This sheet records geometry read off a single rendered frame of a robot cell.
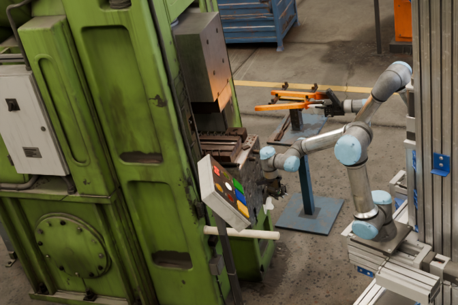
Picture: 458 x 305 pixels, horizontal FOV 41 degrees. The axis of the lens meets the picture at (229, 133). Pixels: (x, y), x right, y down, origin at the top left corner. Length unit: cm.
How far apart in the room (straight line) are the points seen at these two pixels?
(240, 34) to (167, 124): 425
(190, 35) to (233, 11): 408
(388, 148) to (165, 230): 223
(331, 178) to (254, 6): 284
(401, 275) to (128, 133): 159
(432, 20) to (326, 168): 267
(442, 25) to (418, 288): 119
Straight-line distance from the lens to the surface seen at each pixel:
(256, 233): 351
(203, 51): 321
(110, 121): 339
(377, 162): 507
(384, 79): 327
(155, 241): 386
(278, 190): 306
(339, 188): 482
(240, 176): 358
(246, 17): 724
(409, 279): 303
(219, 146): 366
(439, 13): 256
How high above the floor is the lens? 288
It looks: 30 degrees down
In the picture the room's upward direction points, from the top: 12 degrees counter-clockwise
